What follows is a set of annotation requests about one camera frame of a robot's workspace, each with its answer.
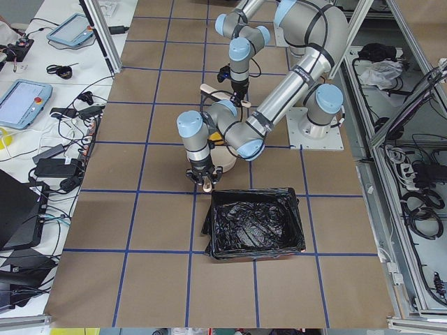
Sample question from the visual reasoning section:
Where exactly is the black power brick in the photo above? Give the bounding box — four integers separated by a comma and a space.
34, 158, 82, 178

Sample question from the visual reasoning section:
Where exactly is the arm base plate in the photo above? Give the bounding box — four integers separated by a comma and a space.
274, 25, 307, 48
285, 107, 344, 151

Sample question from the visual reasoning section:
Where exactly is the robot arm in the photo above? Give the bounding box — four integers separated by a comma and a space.
214, 1, 270, 105
177, 1, 348, 191

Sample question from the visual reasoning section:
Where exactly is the white hand brush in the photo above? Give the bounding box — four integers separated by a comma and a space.
200, 84, 251, 108

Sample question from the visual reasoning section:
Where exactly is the aluminium frame post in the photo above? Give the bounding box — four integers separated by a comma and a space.
79, 0, 122, 76

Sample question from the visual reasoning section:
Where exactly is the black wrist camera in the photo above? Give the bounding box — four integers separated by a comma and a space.
217, 66, 231, 83

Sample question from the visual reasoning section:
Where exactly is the pink bin black bag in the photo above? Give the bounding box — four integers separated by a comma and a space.
202, 188, 306, 260

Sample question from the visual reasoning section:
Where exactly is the blue teach pendant near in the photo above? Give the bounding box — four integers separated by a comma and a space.
1, 79, 53, 130

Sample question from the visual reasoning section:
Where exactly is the blue teach pendant far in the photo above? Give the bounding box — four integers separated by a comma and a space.
47, 13, 94, 48

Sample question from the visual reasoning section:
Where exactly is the white crumpled cloth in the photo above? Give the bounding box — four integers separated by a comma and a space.
360, 60, 403, 90

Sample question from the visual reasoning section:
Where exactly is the blue teach pendant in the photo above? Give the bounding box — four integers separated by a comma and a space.
47, 13, 94, 48
1, 79, 53, 130

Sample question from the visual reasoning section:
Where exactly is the black laptop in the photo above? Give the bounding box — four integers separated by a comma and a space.
1, 171, 49, 251

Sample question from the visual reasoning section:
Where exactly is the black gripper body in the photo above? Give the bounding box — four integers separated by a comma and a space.
230, 80, 249, 107
185, 161, 223, 185

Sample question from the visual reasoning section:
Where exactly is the white plastic dustpan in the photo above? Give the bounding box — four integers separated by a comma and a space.
203, 145, 237, 193

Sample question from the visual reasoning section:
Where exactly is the yellow potato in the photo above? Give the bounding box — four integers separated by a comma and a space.
209, 132, 224, 145

